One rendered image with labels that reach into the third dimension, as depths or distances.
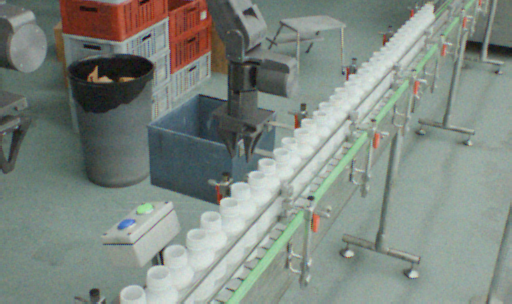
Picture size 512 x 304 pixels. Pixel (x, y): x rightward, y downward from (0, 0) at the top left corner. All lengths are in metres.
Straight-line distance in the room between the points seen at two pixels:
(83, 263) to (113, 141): 0.70
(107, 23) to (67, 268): 1.45
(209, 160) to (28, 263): 1.36
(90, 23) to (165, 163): 1.88
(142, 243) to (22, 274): 1.82
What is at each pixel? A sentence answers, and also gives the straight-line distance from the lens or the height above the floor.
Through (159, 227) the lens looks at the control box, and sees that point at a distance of 1.26.
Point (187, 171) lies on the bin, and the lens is 1.99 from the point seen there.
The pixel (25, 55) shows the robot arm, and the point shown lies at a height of 1.57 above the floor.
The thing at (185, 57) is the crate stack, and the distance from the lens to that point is 4.57.
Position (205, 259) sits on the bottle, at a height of 1.13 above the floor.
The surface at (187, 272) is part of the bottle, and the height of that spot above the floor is 1.13.
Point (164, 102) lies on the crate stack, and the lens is 4.30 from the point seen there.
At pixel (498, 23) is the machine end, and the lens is 5.97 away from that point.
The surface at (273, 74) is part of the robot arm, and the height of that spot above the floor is 1.43.
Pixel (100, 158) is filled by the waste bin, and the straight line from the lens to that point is 3.43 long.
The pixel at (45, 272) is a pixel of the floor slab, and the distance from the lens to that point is 2.99.
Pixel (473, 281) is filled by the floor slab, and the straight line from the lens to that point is 3.05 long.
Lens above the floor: 1.81
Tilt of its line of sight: 27 degrees down
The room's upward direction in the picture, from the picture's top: 2 degrees clockwise
